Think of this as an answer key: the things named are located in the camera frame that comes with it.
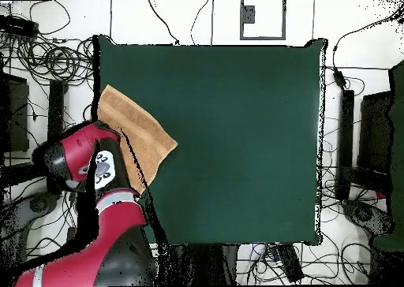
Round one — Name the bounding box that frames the black cable coil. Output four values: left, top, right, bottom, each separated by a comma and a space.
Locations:
17, 35, 95, 84

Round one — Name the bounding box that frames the orange terry towel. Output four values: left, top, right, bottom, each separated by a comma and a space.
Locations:
96, 84, 178, 195

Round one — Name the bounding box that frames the black power strip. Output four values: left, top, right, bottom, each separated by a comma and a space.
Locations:
267, 243, 305, 283
0, 15, 39, 37

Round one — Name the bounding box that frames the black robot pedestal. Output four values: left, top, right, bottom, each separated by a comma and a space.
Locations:
166, 244, 240, 286

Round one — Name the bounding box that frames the black furniture panel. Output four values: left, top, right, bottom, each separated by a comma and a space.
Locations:
0, 72, 30, 154
357, 91, 394, 174

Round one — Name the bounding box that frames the dark grey block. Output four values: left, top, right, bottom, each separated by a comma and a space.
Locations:
242, 5, 256, 24

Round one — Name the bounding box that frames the black power adapter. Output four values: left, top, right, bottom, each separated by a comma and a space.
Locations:
332, 69, 347, 89

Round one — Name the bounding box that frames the green hanging cloth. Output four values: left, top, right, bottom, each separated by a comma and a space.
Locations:
372, 59, 404, 252

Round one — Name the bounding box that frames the dark green table cloth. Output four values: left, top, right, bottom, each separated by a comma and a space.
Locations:
94, 35, 327, 246

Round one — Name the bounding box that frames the black stand bar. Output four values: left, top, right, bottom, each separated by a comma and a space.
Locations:
46, 79, 67, 196
335, 89, 355, 200

